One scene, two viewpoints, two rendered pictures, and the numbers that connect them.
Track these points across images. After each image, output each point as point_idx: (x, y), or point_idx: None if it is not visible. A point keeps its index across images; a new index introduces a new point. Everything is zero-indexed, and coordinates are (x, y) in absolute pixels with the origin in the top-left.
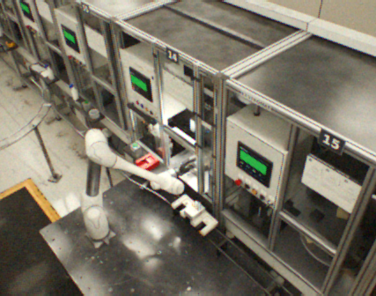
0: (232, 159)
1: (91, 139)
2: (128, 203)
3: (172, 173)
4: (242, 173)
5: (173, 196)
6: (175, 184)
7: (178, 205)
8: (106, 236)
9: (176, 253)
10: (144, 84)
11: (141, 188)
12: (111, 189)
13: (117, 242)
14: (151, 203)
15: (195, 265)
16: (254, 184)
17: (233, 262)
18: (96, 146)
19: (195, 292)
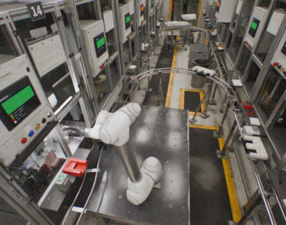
0: (94, 57)
1: (121, 117)
2: (112, 184)
3: (89, 128)
4: (99, 60)
5: (90, 160)
6: (105, 111)
7: None
8: None
9: (131, 134)
10: (28, 87)
11: (92, 186)
12: (106, 210)
13: None
14: (103, 168)
15: (132, 123)
16: (103, 59)
17: (124, 104)
18: (129, 104)
19: (144, 118)
